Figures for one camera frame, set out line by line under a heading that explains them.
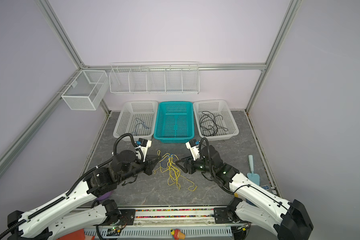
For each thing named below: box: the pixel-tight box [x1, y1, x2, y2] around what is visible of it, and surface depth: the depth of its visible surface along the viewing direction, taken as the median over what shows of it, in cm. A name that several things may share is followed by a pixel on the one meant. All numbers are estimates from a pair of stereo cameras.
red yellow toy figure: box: [170, 228, 186, 240], surface depth 69 cm
